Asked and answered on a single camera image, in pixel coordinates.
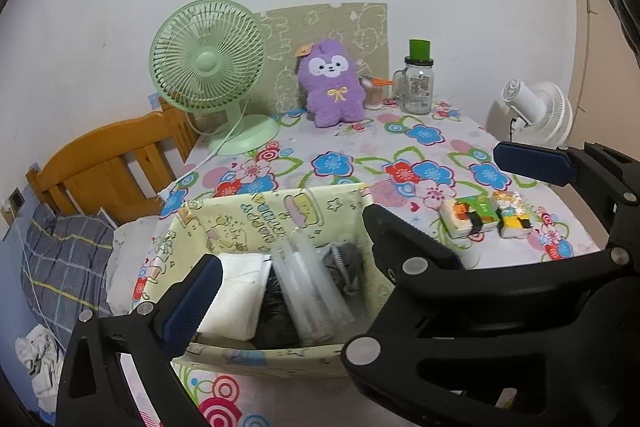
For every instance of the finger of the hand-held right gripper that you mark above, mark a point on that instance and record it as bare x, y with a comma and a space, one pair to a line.
535, 162
625, 7

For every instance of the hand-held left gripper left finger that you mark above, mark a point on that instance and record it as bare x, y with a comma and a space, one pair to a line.
187, 307

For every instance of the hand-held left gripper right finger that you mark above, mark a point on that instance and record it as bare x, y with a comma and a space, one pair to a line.
400, 237

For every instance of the white cloth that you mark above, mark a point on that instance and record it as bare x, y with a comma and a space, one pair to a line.
37, 362
235, 292

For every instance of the clear plastic bag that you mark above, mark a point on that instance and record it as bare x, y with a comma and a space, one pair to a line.
310, 292

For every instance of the pale yellow fabric storage box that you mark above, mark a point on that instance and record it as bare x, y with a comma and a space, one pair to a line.
260, 212

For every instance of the white desk fan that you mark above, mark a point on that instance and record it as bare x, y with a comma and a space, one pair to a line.
537, 107

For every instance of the yellow tissue packet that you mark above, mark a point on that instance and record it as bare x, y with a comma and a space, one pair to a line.
512, 214

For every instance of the orange green tissue packet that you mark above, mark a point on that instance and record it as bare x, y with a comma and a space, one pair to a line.
465, 217

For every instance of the white bed pillow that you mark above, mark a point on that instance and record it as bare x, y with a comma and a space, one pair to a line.
132, 257

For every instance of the floral tablecloth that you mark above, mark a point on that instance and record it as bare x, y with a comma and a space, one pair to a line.
350, 167

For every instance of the grey plaid pillow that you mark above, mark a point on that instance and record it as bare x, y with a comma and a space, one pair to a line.
60, 257

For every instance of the glass jar with green lid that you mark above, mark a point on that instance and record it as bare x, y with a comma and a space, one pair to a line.
417, 87

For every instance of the cotton swab container orange lid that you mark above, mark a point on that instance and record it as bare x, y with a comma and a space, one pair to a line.
374, 96

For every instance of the crumpled white cloth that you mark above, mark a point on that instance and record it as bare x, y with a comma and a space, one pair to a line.
37, 362

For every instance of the purple plush toy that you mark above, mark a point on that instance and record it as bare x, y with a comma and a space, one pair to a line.
332, 92

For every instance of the wooden bed headboard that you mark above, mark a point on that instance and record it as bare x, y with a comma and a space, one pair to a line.
100, 167

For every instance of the green desk fan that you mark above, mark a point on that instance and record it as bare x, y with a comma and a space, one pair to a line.
207, 57

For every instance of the wall socket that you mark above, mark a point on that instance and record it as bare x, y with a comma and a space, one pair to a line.
16, 199

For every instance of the beige printed wall panel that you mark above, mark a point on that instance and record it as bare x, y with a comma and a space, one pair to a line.
365, 27

